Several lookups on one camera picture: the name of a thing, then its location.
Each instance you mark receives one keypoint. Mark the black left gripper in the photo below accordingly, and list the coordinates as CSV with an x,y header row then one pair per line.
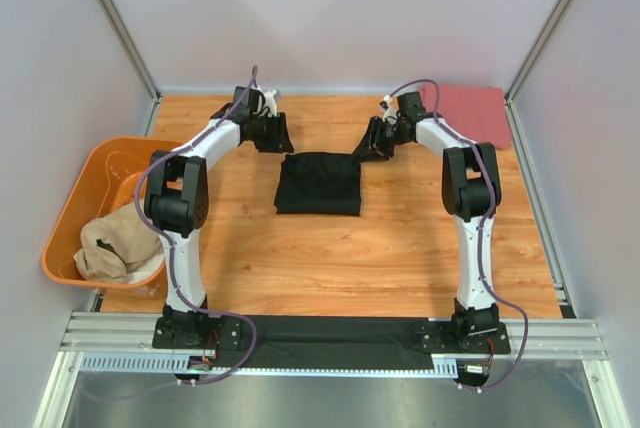
x,y
279,140

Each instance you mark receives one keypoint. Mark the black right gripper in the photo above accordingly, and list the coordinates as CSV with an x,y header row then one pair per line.
x,y
371,147

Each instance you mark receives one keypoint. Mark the black t shirt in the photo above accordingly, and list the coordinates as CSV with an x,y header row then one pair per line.
x,y
319,183

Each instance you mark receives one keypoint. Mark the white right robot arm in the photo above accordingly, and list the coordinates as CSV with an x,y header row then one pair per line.
x,y
470,190

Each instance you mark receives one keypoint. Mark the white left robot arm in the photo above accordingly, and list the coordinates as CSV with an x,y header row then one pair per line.
x,y
176,205

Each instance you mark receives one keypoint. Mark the folded red t shirt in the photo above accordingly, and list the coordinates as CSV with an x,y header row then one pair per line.
x,y
476,113

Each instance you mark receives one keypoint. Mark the orange plastic basket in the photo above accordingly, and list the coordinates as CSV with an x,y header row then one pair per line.
x,y
105,183

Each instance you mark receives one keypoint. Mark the beige t shirt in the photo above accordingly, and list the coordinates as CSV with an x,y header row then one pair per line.
x,y
118,248

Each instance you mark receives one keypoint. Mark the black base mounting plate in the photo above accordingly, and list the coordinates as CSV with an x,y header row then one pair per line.
x,y
330,343

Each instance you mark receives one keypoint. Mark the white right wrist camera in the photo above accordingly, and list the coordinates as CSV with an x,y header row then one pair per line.
x,y
389,112

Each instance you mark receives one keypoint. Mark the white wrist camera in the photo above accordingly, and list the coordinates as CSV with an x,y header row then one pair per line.
x,y
270,103
389,112

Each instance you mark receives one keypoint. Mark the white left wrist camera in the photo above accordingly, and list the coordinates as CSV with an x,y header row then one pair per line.
x,y
270,103

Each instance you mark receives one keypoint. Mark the right aluminium corner post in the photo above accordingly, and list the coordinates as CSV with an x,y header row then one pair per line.
x,y
552,23

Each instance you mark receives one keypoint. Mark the aluminium corner post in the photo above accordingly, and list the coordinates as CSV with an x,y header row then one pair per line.
x,y
118,26
552,23

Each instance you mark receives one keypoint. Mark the aluminium frame rail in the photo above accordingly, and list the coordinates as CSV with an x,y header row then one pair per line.
x,y
116,342

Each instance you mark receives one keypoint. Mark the left aluminium corner post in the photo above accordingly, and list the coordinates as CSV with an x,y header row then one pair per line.
x,y
118,26

